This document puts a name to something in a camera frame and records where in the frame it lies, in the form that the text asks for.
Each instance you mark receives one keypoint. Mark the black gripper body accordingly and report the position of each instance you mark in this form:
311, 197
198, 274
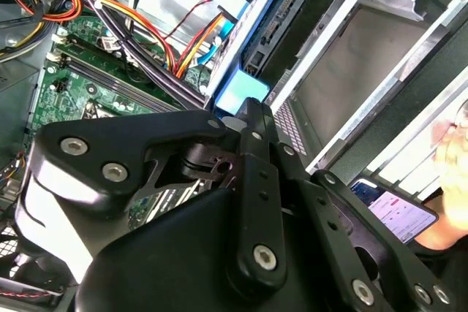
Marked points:
175, 257

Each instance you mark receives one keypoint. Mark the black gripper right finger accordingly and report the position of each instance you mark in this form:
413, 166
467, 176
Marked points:
336, 217

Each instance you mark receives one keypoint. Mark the hard disk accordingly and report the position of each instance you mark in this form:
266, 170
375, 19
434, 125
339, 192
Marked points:
241, 89

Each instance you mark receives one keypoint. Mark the person's right hand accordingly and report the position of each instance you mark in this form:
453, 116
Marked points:
455, 166

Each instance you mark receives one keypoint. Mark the person's left hand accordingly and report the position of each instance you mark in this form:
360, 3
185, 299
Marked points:
446, 233

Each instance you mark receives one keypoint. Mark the black smartphone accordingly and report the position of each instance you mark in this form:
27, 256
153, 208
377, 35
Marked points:
395, 209

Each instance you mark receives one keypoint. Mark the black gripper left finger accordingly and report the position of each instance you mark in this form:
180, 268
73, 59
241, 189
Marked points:
153, 133

